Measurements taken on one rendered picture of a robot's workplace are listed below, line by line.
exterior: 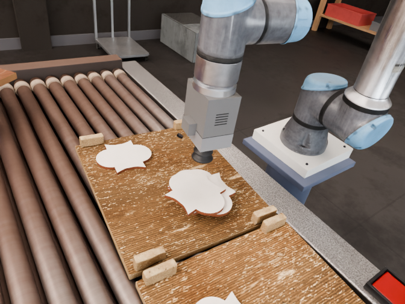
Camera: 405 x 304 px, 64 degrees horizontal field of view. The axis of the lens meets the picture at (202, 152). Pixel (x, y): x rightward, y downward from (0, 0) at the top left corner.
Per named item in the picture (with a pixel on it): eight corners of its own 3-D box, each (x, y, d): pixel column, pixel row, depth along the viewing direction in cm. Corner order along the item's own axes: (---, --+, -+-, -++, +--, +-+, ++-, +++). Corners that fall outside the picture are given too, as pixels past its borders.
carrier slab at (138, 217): (192, 128, 101) (193, 123, 100) (277, 221, 74) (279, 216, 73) (75, 150, 84) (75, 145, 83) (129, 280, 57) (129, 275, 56)
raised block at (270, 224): (279, 219, 72) (282, 211, 71) (284, 225, 71) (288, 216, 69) (258, 228, 69) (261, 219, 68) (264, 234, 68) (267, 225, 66)
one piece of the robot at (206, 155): (190, 143, 63) (189, 151, 64) (199, 154, 61) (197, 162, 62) (208, 140, 65) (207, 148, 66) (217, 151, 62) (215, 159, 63)
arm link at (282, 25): (279, -16, 58) (229, -19, 53) (324, 2, 51) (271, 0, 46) (267, 28, 63) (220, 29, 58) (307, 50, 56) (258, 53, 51)
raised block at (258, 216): (270, 212, 74) (273, 203, 72) (275, 218, 72) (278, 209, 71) (249, 219, 71) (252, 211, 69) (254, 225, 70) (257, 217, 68)
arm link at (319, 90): (312, 103, 107) (326, 64, 98) (343, 125, 98) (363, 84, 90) (285, 109, 101) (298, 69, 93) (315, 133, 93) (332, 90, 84)
